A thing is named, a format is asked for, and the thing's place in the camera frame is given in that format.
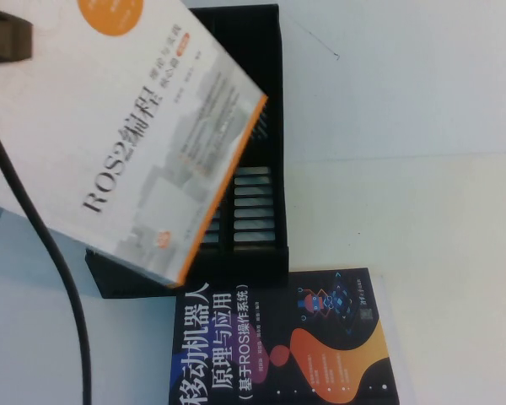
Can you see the black perforated book stand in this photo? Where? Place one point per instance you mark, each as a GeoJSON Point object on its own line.
{"type": "Point", "coordinates": [253, 274]}

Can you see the white book with orange spine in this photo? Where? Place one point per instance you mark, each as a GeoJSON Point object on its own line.
{"type": "Point", "coordinates": [109, 126]}

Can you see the dark book with colourful cover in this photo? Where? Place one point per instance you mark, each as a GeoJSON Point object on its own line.
{"type": "Point", "coordinates": [236, 358]}

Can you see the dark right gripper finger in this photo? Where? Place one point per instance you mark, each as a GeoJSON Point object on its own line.
{"type": "Point", "coordinates": [8, 40]}

